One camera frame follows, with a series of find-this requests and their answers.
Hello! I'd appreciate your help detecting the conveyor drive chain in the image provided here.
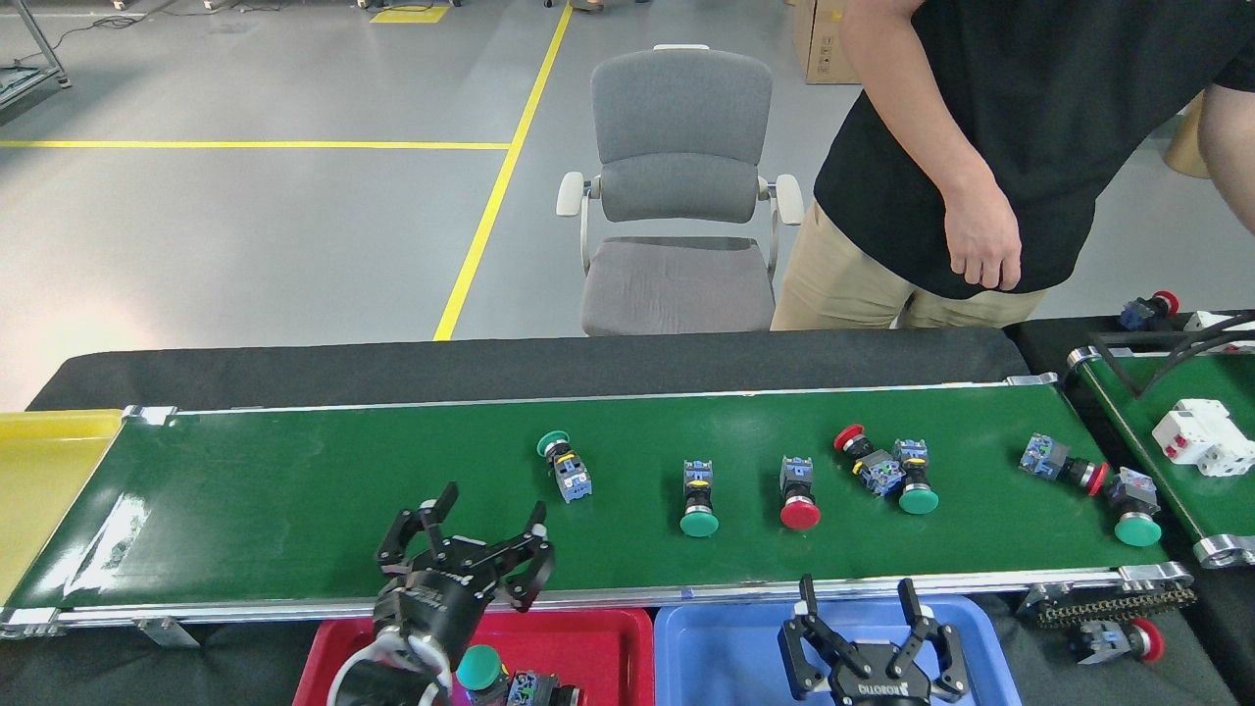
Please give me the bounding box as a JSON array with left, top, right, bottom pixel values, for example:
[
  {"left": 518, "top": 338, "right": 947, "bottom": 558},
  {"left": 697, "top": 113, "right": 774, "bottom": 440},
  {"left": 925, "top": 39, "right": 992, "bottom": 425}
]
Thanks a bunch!
[{"left": 1020, "top": 580, "right": 1199, "bottom": 629}]

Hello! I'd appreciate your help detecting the yellow plastic tray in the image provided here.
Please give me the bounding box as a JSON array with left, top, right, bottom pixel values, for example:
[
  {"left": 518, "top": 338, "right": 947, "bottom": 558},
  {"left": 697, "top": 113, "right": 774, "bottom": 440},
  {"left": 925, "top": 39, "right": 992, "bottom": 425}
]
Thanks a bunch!
[{"left": 0, "top": 410, "right": 126, "bottom": 599}]

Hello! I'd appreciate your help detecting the long green conveyor belt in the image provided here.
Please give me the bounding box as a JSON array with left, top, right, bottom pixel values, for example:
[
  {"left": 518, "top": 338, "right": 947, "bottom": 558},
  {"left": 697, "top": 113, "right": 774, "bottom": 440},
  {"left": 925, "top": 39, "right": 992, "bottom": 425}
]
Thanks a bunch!
[{"left": 0, "top": 373, "right": 1195, "bottom": 638}]

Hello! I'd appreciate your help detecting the person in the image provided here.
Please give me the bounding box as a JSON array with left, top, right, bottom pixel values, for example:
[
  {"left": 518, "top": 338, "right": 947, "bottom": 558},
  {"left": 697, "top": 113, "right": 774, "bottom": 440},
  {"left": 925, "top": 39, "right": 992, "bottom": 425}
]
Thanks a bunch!
[{"left": 770, "top": 0, "right": 1255, "bottom": 331}]

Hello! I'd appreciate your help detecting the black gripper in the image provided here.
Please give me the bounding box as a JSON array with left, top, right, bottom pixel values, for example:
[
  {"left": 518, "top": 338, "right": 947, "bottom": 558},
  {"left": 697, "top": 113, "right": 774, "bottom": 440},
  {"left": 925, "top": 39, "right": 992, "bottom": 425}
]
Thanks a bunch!
[
  {"left": 373, "top": 482, "right": 556, "bottom": 673},
  {"left": 779, "top": 576, "right": 970, "bottom": 706}
]

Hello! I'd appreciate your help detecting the grey office chair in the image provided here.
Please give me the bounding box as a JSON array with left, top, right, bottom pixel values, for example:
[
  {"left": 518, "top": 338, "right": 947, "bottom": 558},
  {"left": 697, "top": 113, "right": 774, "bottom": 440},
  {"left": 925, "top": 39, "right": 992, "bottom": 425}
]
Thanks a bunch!
[{"left": 556, "top": 44, "right": 805, "bottom": 336}]

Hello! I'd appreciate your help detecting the tan plant pot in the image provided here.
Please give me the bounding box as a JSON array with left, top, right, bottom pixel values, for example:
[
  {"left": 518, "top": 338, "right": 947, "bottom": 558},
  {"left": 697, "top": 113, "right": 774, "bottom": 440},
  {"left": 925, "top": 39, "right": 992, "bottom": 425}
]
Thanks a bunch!
[{"left": 1165, "top": 93, "right": 1212, "bottom": 179}]

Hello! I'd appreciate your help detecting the red plastic tray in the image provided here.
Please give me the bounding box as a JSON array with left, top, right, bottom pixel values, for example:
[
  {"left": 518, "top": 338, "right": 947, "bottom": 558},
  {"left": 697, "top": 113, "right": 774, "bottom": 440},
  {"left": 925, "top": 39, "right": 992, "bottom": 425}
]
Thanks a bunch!
[{"left": 292, "top": 608, "right": 655, "bottom": 706}]

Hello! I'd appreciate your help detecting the person's right hand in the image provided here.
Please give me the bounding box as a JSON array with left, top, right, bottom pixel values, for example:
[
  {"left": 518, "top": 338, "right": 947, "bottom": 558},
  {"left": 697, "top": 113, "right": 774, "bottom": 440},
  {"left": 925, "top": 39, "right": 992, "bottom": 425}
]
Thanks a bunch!
[{"left": 943, "top": 181, "right": 1024, "bottom": 292}]

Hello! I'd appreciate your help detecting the metal frame cart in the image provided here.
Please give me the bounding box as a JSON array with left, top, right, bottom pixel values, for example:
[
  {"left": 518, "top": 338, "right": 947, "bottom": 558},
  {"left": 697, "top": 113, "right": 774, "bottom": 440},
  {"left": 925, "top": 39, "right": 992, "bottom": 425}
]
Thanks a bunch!
[{"left": 0, "top": 0, "right": 72, "bottom": 104}]

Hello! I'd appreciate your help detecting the brown cardboard box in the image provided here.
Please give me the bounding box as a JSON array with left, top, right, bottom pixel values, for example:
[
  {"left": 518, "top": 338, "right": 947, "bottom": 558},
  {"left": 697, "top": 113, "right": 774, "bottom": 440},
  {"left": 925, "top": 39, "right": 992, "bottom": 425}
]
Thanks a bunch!
[{"left": 792, "top": 0, "right": 862, "bottom": 85}]

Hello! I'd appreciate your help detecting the blue plastic tray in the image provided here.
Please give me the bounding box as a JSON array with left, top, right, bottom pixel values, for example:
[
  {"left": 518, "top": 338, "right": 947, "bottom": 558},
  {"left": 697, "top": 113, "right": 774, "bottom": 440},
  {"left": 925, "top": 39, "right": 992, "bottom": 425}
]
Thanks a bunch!
[{"left": 654, "top": 595, "right": 1021, "bottom": 706}]

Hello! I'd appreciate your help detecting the short green conveyor belt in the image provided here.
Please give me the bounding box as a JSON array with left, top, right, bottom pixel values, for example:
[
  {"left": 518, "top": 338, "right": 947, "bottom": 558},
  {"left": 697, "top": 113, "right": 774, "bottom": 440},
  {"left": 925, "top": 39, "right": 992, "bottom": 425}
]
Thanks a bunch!
[{"left": 1067, "top": 345, "right": 1255, "bottom": 570}]

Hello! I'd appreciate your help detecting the black guide frame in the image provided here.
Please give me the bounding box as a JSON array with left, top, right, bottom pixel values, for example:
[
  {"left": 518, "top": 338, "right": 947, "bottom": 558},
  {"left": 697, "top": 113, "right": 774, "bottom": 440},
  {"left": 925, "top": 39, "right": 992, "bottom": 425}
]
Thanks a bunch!
[{"left": 1088, "top": 312, "right": 1255, "bottom": 398}]

